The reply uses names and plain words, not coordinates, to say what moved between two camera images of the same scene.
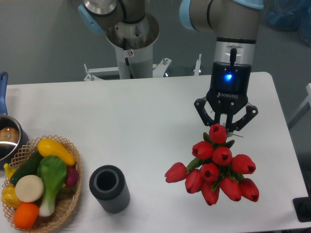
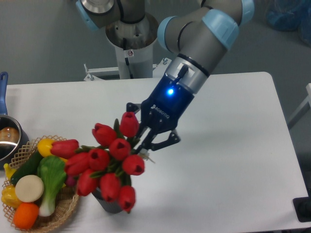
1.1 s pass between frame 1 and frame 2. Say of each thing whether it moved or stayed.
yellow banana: stayed
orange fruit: stayed
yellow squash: stayed
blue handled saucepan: stayed
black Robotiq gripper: moved
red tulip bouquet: moved
